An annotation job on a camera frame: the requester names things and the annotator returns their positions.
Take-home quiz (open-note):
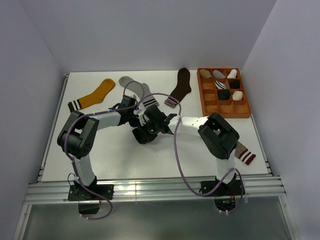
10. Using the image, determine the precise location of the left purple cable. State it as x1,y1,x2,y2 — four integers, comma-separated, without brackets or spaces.
63,80,148,221

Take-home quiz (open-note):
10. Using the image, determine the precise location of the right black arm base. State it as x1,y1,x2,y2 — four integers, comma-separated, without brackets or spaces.
199,178,246,212

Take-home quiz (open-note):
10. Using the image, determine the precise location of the rolled striped sock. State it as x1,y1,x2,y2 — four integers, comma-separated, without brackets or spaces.
214,80,227,90

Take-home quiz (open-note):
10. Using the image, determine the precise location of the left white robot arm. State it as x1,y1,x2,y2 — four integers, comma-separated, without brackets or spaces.
57,95,139,200

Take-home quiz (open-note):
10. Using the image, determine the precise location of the purple cable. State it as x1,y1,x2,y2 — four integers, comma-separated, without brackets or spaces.
136,92,246,215
63,80,148,221

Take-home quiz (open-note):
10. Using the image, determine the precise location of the tan sock with maroon cuff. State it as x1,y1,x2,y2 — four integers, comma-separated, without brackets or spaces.
234,142,256,166

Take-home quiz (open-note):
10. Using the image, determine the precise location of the rolled cream sock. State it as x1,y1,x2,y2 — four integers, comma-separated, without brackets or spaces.
232,90,244,101

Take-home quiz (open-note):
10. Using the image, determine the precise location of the aluminium frame rail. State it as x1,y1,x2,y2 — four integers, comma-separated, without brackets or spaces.
23,175,286,205

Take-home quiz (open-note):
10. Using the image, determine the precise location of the rolled grey sock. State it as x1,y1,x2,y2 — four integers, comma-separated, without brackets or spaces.
213,69,226,79

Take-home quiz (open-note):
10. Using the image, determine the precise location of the plain black sock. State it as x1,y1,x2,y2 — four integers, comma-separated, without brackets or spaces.
217,89,231,101

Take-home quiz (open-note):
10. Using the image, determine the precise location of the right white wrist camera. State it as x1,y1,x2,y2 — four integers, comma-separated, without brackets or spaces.
133,109,144,121

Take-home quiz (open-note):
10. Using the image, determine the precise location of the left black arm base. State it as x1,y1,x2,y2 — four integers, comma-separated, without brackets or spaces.
67,182,114,216

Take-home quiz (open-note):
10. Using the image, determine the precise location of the mustard yellow sock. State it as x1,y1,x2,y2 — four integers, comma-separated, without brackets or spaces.
67,78,116,112

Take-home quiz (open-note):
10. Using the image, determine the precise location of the brown sock with pink stripes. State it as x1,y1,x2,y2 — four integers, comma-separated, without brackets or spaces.
164,67,192,109

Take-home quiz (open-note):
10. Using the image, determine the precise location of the rolled beige sock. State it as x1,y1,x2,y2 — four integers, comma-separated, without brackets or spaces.
199,69,212,79

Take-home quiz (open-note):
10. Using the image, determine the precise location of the rolled black sock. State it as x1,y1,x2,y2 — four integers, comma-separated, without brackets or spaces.
228,79,241,89

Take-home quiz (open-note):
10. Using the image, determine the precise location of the grey sock with black stripes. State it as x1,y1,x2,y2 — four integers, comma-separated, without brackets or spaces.
118,76,159,108

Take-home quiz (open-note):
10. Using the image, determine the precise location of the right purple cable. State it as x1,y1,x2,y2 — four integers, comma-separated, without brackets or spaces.
136,92,246,215

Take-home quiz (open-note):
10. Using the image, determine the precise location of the orange wooden compartment tray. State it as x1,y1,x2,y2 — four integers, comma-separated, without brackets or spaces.
196,67,252,119

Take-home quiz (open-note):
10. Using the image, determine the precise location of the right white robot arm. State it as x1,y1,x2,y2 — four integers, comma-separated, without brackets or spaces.
132,106,240,195

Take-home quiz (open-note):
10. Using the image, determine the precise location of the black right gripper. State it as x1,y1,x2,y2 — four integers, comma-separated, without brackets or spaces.
138,119,160,144

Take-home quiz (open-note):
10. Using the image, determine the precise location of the rolled white sock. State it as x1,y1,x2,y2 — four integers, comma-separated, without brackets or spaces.
227,69,238,79

